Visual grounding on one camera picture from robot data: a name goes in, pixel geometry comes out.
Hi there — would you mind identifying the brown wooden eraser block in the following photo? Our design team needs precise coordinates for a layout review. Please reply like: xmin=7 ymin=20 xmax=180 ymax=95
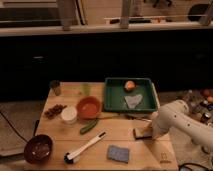
xmin=133 ymin=128 xmax=152 ymax=140

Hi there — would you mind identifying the dark purple bowl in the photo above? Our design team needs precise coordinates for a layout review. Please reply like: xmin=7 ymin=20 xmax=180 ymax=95
xmin=24 ymin=134 xmax=53 ymax=164

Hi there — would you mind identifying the orange fruit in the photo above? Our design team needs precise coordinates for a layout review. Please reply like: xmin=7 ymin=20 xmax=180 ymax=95
xmin=124 ymin=80 xmax=136 ymax=91

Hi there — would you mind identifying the brown grapes bunch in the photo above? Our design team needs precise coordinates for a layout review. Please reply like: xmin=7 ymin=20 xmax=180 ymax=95
xmin=44 ymin=104 xmax=66 ymax=119

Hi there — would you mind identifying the grey crumpled cloth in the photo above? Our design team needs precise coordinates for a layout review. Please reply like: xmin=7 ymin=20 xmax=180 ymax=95
xmin=124 ymin=94 xmax=143 ymax=109

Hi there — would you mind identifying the green cucumber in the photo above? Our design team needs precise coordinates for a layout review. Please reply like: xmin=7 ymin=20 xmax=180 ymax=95
xmin=80 ymin=119 xmax=99 ymax=135

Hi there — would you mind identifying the blue sponge cloth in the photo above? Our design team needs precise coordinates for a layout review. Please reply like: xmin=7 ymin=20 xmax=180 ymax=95
xmin=107 ymin=145 xmax=130 ymax=163

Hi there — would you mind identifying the white black dish brush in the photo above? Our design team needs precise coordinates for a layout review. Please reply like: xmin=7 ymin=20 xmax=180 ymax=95
xmin=64 ymin=132 xmax=106 ymax=164

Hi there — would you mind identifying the dark metal cup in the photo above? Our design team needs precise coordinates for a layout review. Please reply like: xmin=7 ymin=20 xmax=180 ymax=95
xmin=49 ymin=80 xmax=61 ymax=96

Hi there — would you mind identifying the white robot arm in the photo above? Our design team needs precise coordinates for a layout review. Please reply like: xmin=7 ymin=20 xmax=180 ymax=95
xmin=152 ymin=100 xmax=213 ymax=152

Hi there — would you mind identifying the white cup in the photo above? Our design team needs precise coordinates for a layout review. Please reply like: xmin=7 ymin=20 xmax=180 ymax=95
xmin=61 ymin=106 xmax=77 ymax=124

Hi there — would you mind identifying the black cable right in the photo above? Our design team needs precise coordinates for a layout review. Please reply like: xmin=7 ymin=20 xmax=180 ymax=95
xmin=178 ymin=162 xmax=211 ymax=171

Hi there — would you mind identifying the black cable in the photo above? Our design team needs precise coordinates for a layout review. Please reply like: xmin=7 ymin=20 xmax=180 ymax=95
xmin=0 ymin=111 xmax=29 ymax=144
xmin=178 ymin=162 xmax=211 ymax=171

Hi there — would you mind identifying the orange bowl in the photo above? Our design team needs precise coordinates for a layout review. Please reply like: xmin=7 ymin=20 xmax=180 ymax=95
xmin=76 ymin=96 xmax=101 ymax=119

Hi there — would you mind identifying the green plastic tray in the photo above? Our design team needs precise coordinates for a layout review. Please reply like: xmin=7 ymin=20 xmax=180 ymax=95
xmin=103 ymin=77 xmax=158 ymax=114

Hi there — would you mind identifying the pale green cup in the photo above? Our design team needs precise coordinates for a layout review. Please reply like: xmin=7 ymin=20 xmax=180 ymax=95
xmin=81 ymin=83 xmax=91 ymax=96

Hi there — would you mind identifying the black cable left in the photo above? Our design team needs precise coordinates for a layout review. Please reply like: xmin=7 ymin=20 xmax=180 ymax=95
xmin=0 ymin=111 xmax=29 ymax=144

